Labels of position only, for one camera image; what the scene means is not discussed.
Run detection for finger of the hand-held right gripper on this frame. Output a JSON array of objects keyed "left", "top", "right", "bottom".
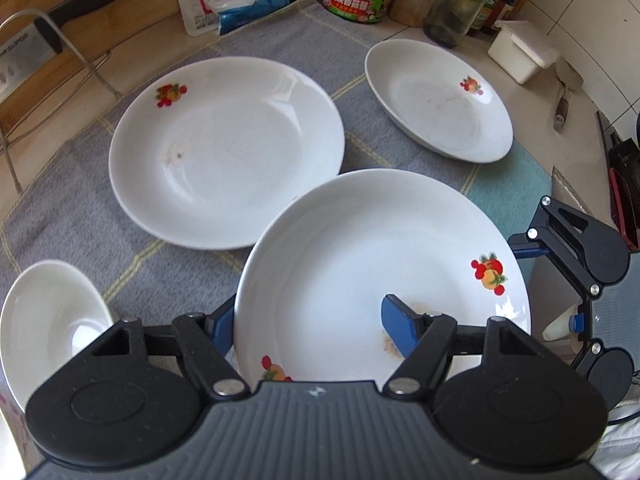
[
  {"left": 570, "top": 311, "right": 604, "bottom": 377},
  {"left": 507, "top": 196, "right": 602, "bottom": 297}
]

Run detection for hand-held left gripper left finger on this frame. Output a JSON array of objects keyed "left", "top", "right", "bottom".
[{"left": 90, "top": 297, "right": 251, "bottom": 401}]

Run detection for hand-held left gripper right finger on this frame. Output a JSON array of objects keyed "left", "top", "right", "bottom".
[{"left": 381, "top": 294, "right": 538, "bottom": 397}]

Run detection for white fruit-print plate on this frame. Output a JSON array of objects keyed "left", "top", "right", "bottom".
[
  {"left": 364, "top": 38, "right": 515, "bottom": 164},
  {"left": 108, "top": 56, "right": 346, "bottom": 251},
  {"left": 234, "top": 169, "right": 532, "bottom": 384}
]

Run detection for white flared bowl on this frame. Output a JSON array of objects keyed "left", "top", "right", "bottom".
[{"left": 0, "top": 259, "right": 115, "bottom": 413}]

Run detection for cream white rounded object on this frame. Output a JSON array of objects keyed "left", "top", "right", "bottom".
[{"left": 542, "top": 307, "right": 577, "bottom": 344}]

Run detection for red black object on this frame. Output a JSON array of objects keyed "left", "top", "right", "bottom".
[{"left": 596, "top": 110, "right": 640, "bottom": 252}]

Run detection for person's white clothing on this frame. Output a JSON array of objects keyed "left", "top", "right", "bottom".
[{"left": 597, "top": 400, "right": 640, "bottom": 480}]

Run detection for metal spatula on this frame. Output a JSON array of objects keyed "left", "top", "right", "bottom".
[{"left": 552, "top": 57, "right": 585, "bottom": 132}]

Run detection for grey checked towel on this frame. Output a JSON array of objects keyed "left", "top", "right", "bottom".
[{"left": 0, "top": 0, "right": 553, "bottom": 411}]

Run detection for white plastic box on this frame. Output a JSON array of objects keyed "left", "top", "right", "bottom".
[{"left": 487, "top": 20, "right": 560, "bottom": 86}]

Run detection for clear glass bottle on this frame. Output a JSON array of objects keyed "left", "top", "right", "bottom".
[{"left": 422, "top": 0, "right": 489, "bottom": 49}]

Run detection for bamboo cutting board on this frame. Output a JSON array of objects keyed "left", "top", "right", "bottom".
[{"left": 0, "top": 0, "right": 187, "bottom": 136}]

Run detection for metal wire rack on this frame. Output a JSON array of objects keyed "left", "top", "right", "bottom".
[{"left": 0, "top": 8, "right": 122, "bottom": 196}]

